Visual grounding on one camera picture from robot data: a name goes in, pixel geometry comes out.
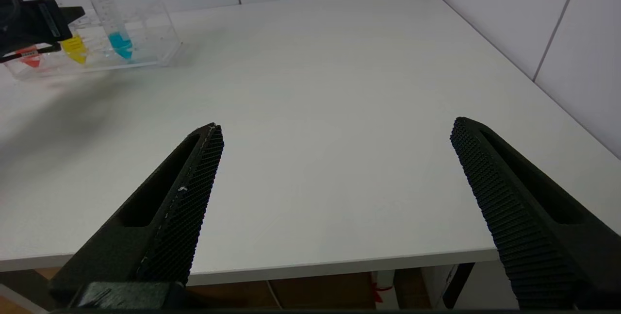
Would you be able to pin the test tube with red pigment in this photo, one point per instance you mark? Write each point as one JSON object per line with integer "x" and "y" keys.
{"x": 30, "y": 59}

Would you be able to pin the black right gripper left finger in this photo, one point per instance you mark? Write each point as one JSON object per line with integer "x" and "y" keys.
{"x": 174, "y": 226}

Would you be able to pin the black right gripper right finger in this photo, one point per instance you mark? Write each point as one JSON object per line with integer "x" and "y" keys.
{"x": 524, "y": 226}

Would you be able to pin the test tube with yellow pigment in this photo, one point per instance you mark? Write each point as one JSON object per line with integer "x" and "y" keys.
{"x": 75, "y": 48}

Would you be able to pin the white table leg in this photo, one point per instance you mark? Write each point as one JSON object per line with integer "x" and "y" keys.
{"x": 384, "y": 289}

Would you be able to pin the clear plastic test tube rack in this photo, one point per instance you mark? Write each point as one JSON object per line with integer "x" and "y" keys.
{"x": 150, "y": 42}

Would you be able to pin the black slanted bar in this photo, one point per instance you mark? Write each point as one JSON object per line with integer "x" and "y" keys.
{"x": 458, "y": 285}

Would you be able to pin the test tube with blue pigment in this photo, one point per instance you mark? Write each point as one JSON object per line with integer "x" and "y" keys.
{"x": 120, "y": 44}

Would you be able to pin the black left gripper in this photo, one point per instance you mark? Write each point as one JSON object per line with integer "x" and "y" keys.
{"x": 19, "y": 23}

